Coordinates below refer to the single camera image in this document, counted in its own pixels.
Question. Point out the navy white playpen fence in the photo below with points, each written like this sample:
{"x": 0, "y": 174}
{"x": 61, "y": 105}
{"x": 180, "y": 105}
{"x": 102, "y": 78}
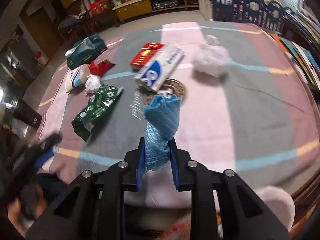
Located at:
{"x": 250, "y": 7}

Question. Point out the red white shopping bag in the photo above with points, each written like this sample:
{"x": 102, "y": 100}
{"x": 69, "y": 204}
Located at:
{"x": 41, "y": 58}

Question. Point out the green tissue box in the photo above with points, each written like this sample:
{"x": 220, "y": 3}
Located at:
{"x": 85, "y": 48}

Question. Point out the clear plastic packaging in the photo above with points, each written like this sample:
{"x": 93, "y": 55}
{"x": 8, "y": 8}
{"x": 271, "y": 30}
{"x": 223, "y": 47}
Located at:
{"x": 137, "y": 105}

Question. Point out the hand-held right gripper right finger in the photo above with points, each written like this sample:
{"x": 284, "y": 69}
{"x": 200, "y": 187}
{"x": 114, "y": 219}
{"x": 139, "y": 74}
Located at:
{"x": 175, "y": 172}

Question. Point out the colourful picture book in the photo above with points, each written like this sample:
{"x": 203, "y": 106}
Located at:
{"x": 307, "y": 60}

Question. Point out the orange book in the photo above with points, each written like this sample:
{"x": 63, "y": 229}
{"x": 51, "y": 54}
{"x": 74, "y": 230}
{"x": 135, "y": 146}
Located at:
{"x": 281, "y": 42}

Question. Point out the black audio device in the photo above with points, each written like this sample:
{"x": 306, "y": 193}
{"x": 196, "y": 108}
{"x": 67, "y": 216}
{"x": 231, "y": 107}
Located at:
{"x": 165, "y": 4}

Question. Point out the black thermos bottle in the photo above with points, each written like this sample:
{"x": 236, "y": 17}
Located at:
{"x": 27, "y": 116}

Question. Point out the white blue medicine box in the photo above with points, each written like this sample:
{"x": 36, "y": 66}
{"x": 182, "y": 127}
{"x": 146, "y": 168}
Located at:
{"x": 157, "y": 67}

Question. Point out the green snack packet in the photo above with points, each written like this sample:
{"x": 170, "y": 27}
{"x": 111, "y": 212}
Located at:
{"x": 96, "y": 108}

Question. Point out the red cardboard box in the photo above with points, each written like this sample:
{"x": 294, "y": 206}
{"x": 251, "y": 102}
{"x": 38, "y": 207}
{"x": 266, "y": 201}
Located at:
{"x": 143, "y": 56}

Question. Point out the dark bag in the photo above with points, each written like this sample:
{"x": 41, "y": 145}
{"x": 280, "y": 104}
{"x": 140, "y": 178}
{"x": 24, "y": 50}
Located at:
{"x": 70, "y": 22}

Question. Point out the striped tablecloth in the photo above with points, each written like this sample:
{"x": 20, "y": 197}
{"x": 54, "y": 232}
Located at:
{"x": 250, "y": 130}

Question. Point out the white plastic bag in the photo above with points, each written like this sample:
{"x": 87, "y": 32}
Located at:
{"x": 211, "y": 58}

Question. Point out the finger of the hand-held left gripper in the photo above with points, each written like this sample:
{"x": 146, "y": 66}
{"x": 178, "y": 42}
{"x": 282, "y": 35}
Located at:
{"x": 45, "y": 153}

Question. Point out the person's left hand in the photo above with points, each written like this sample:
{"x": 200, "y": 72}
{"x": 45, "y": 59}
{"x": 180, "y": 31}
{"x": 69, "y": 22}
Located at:
{"x": 13, "y": 211}

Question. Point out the blue embossed cloth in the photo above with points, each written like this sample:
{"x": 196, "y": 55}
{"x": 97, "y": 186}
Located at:
{"x": 160, "y": 130}

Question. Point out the wooden television cabinet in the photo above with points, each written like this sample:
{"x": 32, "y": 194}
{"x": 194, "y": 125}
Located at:
{"x": 132, "y": 7}

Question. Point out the red foil wrapper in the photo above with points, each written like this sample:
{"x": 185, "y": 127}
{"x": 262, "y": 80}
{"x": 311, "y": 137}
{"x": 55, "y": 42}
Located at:
{"x": 100, "y": 66}

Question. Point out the red gift box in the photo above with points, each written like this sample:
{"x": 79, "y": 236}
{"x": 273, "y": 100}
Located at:
{"x": 98, "y": 8}

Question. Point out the white tissue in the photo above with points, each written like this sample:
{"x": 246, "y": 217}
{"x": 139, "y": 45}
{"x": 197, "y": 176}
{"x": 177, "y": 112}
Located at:
{"x": 92, "y": 83}

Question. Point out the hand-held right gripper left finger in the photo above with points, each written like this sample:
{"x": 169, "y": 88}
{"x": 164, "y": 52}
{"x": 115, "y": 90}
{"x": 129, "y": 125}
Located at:
{"x": 140, "y": 170}

